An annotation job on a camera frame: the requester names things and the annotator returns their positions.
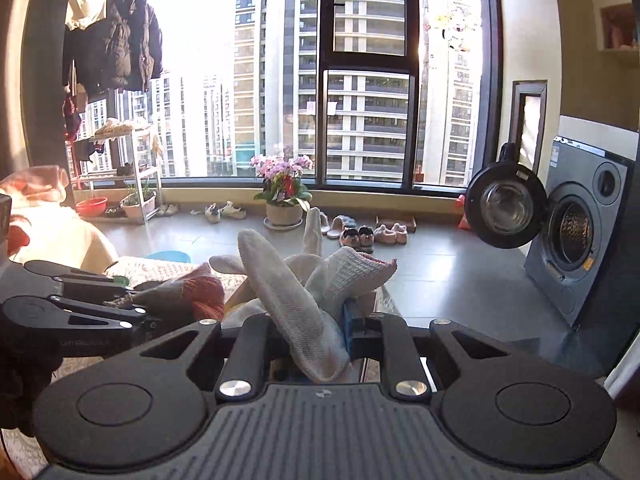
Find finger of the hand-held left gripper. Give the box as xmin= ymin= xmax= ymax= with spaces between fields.
xmin=67 ymin=306 xmax=164 ymax=336
xmin=52 ymin=266 xmax=139 ymax=302

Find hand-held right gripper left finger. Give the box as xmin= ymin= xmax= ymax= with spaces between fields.
xmin=132 ymin=312 xmax=288 ymax=403

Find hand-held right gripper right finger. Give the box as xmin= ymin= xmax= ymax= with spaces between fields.
xmin=342 ymin=300 xmax=507 ymax=402

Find white knit socks bundle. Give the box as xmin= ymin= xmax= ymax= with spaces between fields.
xmin=209 ymin=206 xmax=398 ymax=382

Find grey orange knit cloth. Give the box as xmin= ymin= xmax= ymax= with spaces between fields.
xmin=131 ymin=262 xmax=226 ymax=322

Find cream blanket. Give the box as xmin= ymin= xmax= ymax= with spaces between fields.
xmin=0 ymin=195 xmax=119 ymax=275

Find red plastic basin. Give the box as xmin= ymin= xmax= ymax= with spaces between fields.
xmin=75 ymin=196 xmax=108 ymax=219

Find blue plastic basin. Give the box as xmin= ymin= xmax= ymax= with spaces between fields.
xmin=145 ymin=250 xmax=193 ymax=264

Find green plant white pot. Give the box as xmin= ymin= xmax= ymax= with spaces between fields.
xmin=120 ymin=180 xmax=157 ymax=221

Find pink cloth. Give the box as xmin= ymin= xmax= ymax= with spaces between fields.
xmin=0 ymin=165 xmax=71 ymax=211

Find brown cardboard tray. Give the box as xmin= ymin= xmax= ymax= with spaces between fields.
xmin=377 ymin=215 xmax=417 ymax=234

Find white shoe rack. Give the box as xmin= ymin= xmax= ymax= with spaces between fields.
xmin=70 ymin=124 xmax=163 ymax=224

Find potted pink orchid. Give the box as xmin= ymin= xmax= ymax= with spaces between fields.
xmin=250 ymin=154 xmax=314 ymax=232

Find hanging red garment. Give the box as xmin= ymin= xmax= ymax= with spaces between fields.
xmin=62 ymin=87 xmax=83 ymax=142

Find grey washing machine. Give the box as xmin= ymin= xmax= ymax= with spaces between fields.
xmin=465 ymin=135 xmax=636 ymax=332

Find hanging black jacket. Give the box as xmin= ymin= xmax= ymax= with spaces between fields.
xmin=75 ymin=0 xmax=164 ymax=97

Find dark wooden framed panel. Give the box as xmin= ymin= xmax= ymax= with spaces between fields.
xmin=512 ymin=80 xmax=548 ymax=173

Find hanging white garment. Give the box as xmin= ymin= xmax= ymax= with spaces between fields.
xmin=65 ymin=0 xmax=111 ymax=31

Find white washbasin counter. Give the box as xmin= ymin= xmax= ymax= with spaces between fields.
xmin=557 ymin=115 xmax=640 ymax=162

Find cartoon window sticker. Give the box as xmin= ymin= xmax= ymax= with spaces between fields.
xmin=434 ymin=7 xmax=473 ymax=53

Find black window frame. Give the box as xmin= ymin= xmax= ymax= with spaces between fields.
xmin=25 ymin=0 xmax=501 ymax=193

